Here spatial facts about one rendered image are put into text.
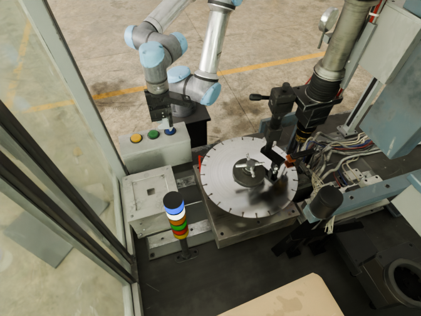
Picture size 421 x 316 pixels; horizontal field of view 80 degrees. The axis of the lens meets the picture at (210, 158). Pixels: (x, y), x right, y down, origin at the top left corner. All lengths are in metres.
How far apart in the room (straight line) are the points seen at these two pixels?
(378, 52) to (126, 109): 2.30
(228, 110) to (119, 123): 1.04
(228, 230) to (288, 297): 0.28
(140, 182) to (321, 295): 0.71
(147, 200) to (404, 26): 0.78
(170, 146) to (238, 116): 1.49
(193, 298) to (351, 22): 0.85
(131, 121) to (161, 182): 1.62
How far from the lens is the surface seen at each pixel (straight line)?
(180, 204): 0.57
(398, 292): 0.85
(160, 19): 1.03
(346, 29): 0.63
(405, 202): 0.57
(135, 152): 1.02
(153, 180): 0.93
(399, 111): 0.64
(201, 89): 1.17
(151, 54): 0.82
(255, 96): 0.72
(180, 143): 1.03
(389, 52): 0.62
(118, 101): 2.75
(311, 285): 0.98
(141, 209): 0.87
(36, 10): 0.66
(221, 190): 0.82
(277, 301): 0.94
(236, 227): 0.88
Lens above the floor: 1.66
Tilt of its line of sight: 52 degrees down
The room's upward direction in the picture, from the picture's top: straight up
